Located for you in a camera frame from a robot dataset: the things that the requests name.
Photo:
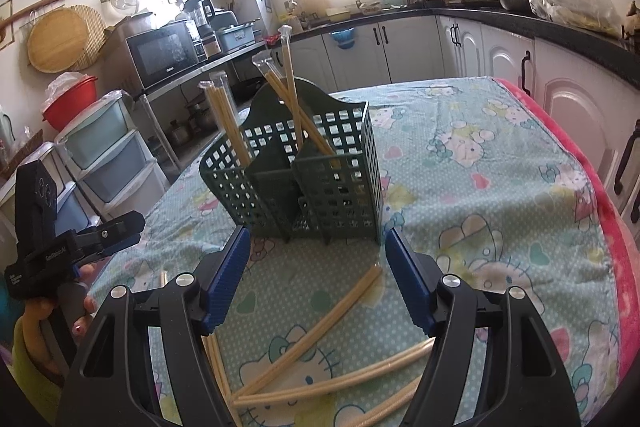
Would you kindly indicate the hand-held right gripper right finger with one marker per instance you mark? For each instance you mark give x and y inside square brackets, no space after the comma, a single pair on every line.
[407,279]

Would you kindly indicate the black blender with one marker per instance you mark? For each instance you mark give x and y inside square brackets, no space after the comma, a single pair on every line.
[202,27]

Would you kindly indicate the red plastic basin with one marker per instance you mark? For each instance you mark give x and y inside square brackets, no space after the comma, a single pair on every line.
[70,107]

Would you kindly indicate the brown lumpy produce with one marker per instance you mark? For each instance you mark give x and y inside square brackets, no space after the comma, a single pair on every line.
[632,22]

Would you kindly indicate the printed cartoon tablecloth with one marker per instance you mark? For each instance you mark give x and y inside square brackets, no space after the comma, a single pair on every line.
[475,187]

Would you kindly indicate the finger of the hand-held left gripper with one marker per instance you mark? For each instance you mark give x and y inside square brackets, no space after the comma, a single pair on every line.
[117,232]

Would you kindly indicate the black microwave oven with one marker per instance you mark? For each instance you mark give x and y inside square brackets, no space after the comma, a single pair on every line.
[160,54]

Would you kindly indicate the chopstick pair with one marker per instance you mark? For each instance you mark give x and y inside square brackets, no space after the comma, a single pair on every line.
[290,107]
[289,67]
[162,281]
[385,402]
[220,377]
[320,327]
[350,374]
[222,117]

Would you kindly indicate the blue hanging bowl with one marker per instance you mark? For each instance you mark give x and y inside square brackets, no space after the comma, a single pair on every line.
[342,39]

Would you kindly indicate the person's left hand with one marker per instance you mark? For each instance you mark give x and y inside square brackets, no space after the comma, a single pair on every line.
[89,304]

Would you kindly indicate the grey blue dish box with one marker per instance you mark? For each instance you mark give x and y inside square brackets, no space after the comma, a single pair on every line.
[239,36]

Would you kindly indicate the round wooden board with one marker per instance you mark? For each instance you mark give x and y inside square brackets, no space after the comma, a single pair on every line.
[55,42]

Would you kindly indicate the round woven bamboo tray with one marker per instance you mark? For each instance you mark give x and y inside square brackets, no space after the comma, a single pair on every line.
[97,37]

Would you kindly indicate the clear plastic bag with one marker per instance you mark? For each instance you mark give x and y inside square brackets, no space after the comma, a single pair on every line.
[65,84]

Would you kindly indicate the white base cabinets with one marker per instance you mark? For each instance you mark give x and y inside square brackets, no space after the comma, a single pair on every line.
[410,52]

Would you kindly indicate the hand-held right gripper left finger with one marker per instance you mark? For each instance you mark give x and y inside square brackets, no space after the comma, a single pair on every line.
[227,277]

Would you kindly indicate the yellow dish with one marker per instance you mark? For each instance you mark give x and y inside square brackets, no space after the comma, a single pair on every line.
[339,13]

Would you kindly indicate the green plastic utensil basket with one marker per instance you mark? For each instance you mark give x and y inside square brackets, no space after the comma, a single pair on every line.
[330,197]

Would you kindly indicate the person's left forearm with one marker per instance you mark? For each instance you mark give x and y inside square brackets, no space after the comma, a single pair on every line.
[35,347]

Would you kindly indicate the pastel plastic drawer tower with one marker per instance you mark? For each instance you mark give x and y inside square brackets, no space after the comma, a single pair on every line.
[110,157]
[70,212]

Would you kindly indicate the metal shelf rack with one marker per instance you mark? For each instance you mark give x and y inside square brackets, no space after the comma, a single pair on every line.
[155,117]

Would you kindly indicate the black frying pan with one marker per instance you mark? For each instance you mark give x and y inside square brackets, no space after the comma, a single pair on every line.
[246,91]

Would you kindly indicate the steel stock pot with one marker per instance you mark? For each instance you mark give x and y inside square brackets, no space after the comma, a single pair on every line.
[192,122]

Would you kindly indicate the long wooden rolling pin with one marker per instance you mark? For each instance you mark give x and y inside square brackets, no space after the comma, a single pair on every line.
[50,4]

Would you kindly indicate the black kitchen countertop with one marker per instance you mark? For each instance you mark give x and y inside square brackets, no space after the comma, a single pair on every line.
[550,30]

